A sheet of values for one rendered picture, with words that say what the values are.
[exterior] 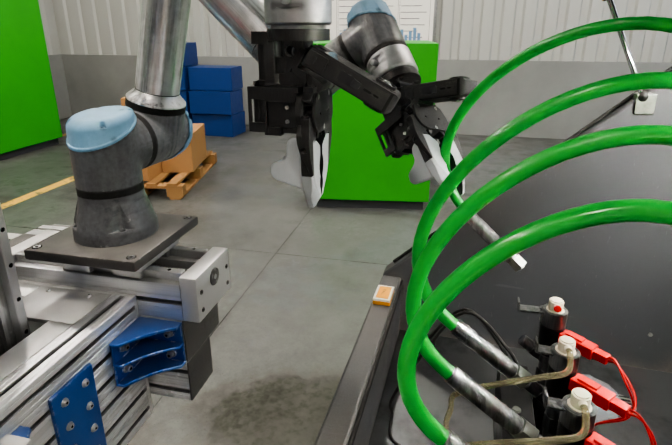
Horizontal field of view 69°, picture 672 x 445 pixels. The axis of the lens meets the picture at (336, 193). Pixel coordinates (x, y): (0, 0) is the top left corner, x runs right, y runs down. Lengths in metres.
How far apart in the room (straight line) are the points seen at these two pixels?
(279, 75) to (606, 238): 0.63
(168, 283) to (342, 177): 3.09
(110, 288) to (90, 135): 0.29
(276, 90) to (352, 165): 3.36
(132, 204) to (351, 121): 2.99
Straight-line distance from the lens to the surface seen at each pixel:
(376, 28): 0.83
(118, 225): 0.98
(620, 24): 0.63
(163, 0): 1.00
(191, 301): 0.94
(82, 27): 8.98
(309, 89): 0.56
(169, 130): 1.04
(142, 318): 1.01
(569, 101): 0.48
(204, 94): 6.87
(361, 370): 0.75
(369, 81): 0.55
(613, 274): 0.99
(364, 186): 3.96
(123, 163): 0.95
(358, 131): 3.85
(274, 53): 0.58
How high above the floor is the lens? 1.41
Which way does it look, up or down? 19 degrees down
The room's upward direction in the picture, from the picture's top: straight up
